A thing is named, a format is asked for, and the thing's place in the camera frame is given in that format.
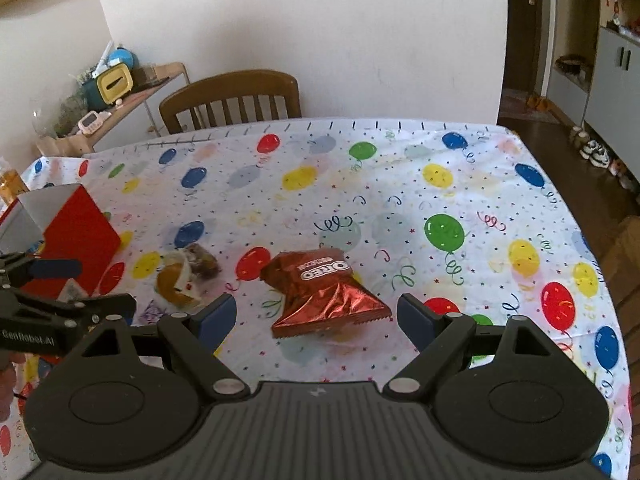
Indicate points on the red Oreo packet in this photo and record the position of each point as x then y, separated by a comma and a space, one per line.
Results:
320, 293

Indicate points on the orange juice bottle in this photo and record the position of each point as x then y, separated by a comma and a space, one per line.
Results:
11, 183

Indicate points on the clear glass bowl vase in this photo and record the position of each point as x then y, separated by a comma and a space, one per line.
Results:
59, 117

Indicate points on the person's left hand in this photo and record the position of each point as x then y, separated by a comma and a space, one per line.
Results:
9, 360

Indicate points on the pink white timer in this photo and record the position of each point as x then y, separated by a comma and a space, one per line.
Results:
92, 121

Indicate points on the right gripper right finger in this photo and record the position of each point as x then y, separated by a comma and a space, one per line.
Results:
441, 341

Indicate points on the balloon pattern tablecloth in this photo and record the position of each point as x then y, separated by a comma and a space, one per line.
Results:
462, 217

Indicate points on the red white cardboard box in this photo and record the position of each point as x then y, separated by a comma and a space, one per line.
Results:
61, 222

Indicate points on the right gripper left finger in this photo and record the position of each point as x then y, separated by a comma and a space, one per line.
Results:
192, 340

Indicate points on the white side cabinet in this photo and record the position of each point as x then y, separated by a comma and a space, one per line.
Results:
136, 120

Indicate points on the grey wall cupboard unit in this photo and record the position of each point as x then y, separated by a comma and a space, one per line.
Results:
595, 78

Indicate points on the wrapped egg yolk pastry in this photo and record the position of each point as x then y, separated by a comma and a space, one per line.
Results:
183, 271

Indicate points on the wooden chair far side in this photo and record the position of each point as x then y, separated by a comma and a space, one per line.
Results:
269, 91

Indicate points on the dark entrance door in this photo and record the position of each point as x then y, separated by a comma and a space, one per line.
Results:
522, 44

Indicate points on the yellow teal tissue box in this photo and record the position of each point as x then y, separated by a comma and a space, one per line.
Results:
115, 82

